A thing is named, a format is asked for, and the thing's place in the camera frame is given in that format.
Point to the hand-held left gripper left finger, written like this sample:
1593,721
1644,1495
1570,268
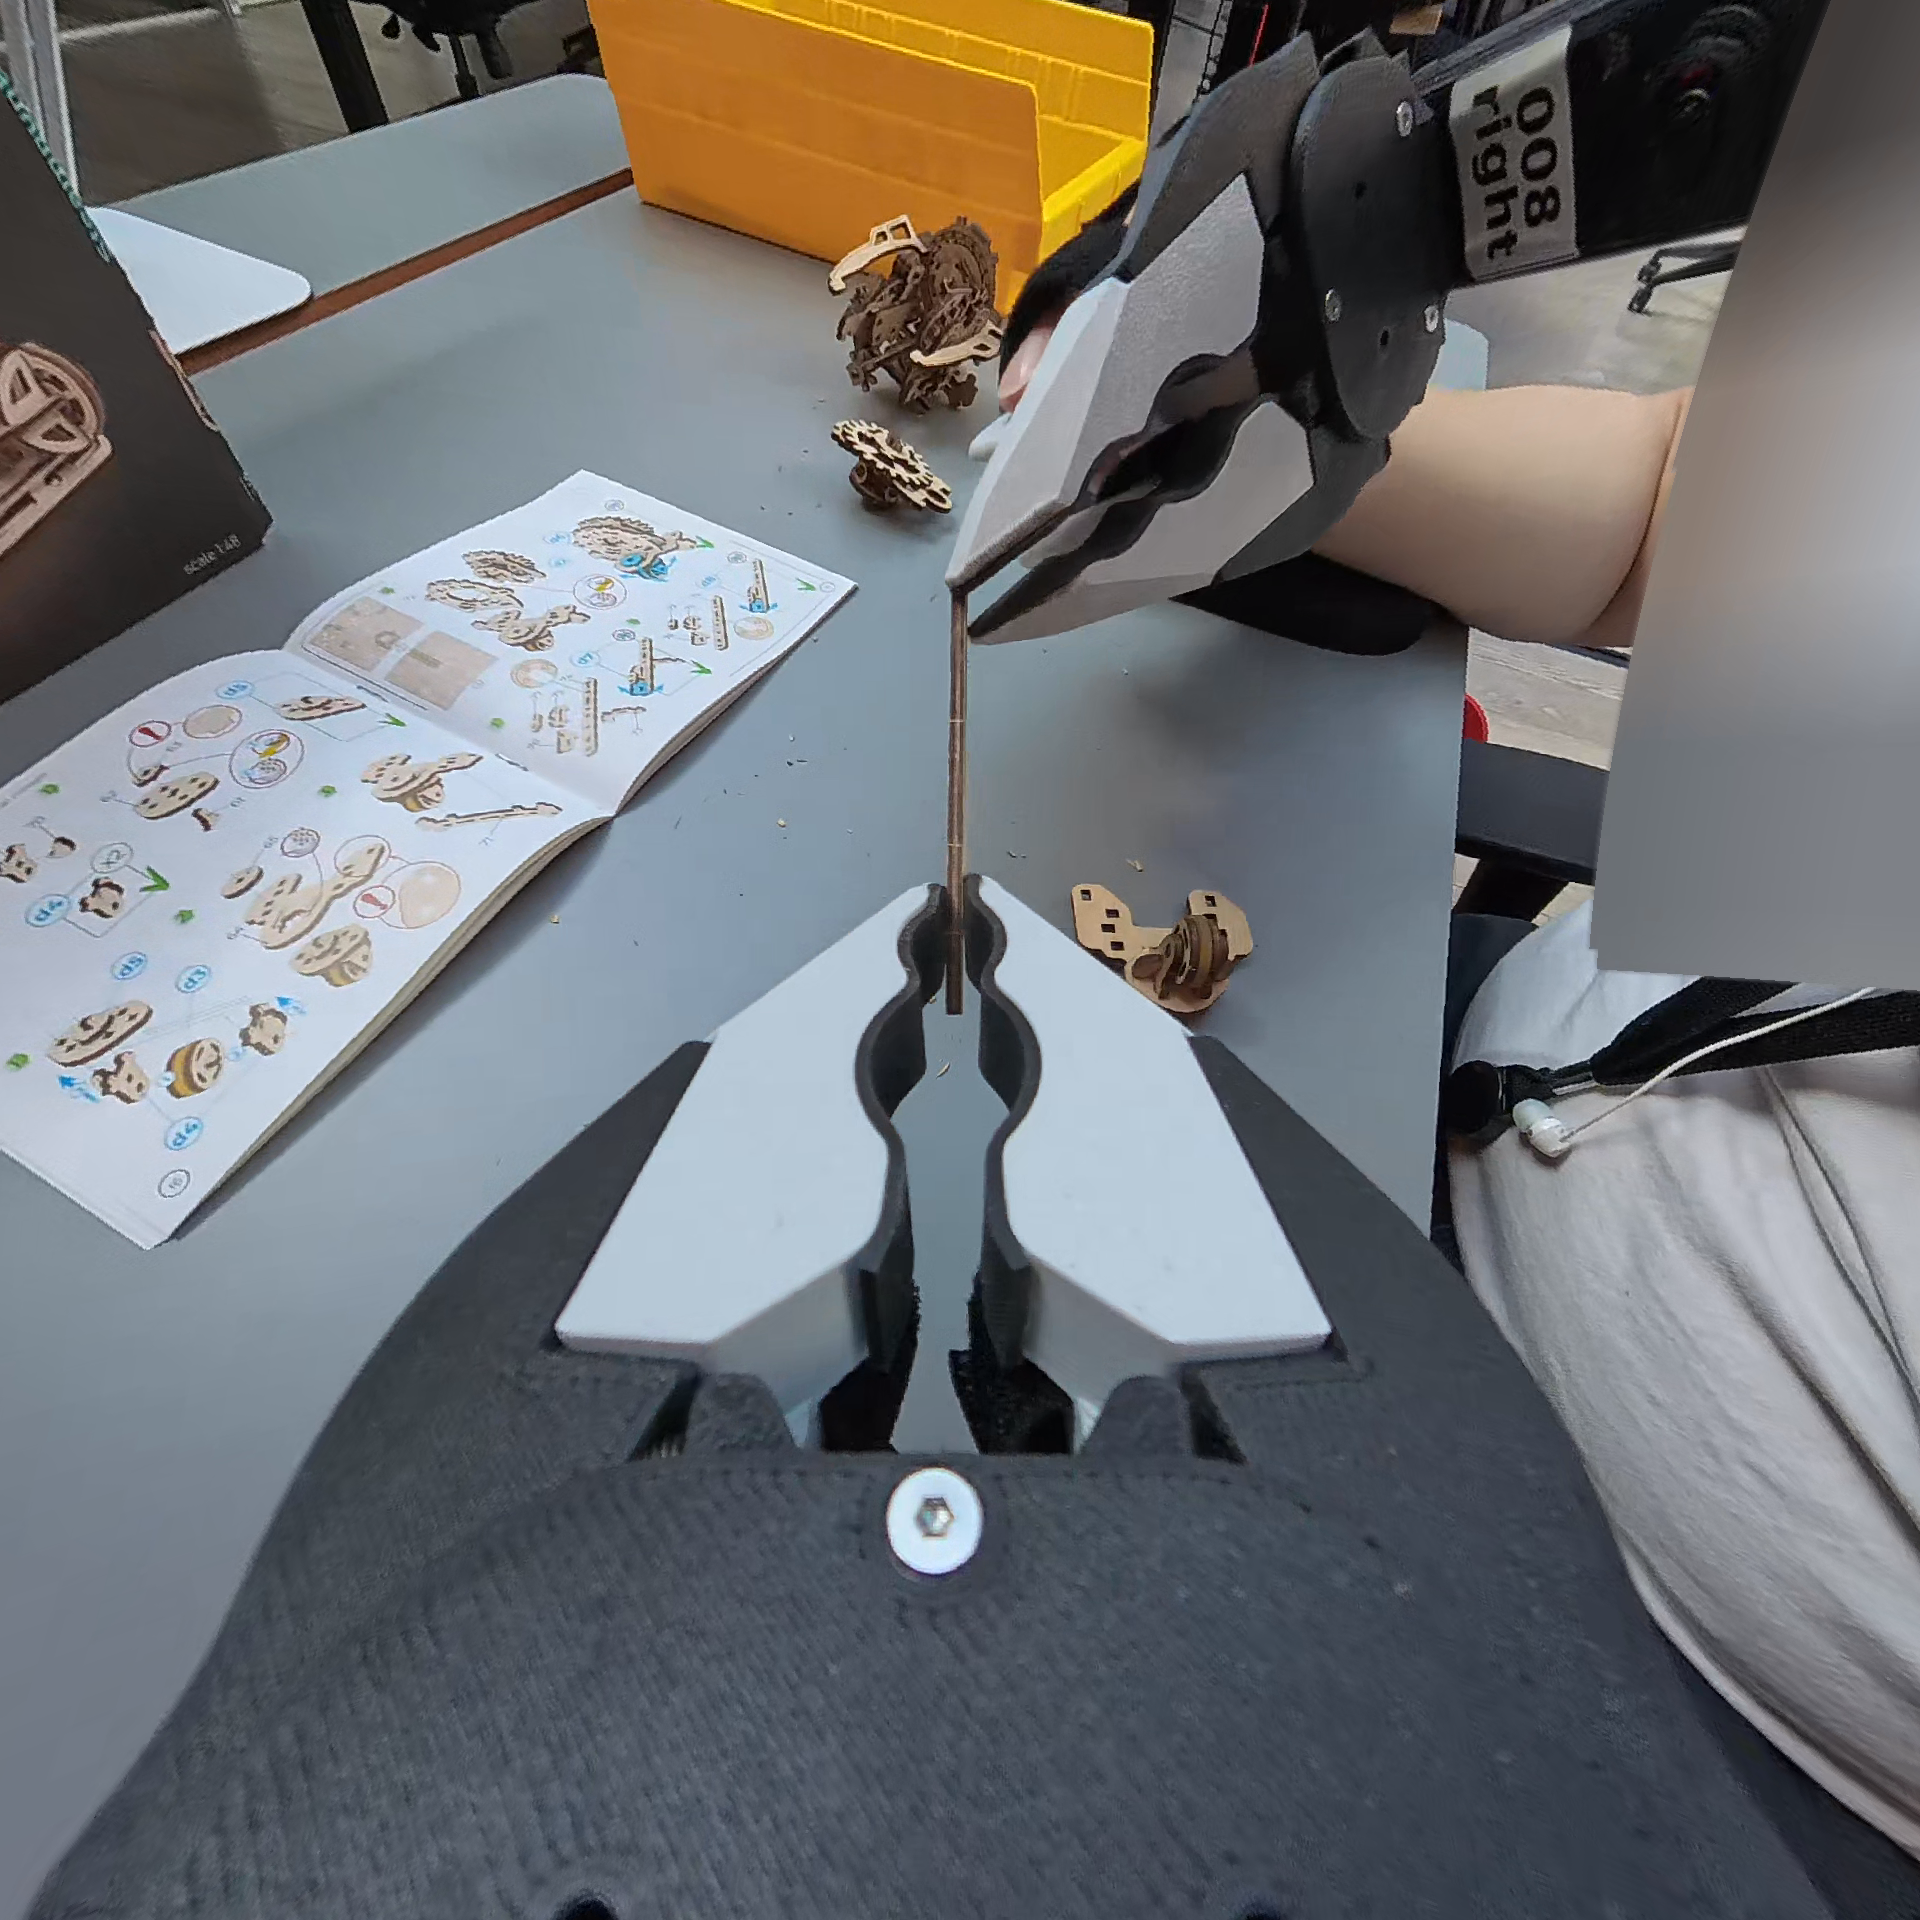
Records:
720,1201

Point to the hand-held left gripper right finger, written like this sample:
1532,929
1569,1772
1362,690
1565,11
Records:
1154,1201

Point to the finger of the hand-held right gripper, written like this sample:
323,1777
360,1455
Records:
1141,346
1201,523

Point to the wooden model part with holes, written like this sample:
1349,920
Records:
1185,954

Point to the thin wooden model strip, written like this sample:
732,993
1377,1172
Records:
955,779

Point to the person's right forearm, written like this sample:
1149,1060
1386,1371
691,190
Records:
1515,510

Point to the wooden gear model assembly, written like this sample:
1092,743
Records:
922,316

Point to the black model kit box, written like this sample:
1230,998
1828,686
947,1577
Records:
90,435

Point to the person's right hand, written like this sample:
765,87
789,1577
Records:
1072,263

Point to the small wooden gear part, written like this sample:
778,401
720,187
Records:
891,464

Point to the yellow plastic bin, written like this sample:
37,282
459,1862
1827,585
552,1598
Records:
838,119

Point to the black chair armrest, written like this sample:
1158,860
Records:
1523,810

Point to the white instruction booklet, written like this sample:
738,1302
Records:
376,840

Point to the person's white shirt torso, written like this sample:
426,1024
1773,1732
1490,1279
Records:
1724,1348

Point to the white flat plate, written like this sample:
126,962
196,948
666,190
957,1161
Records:
194,276

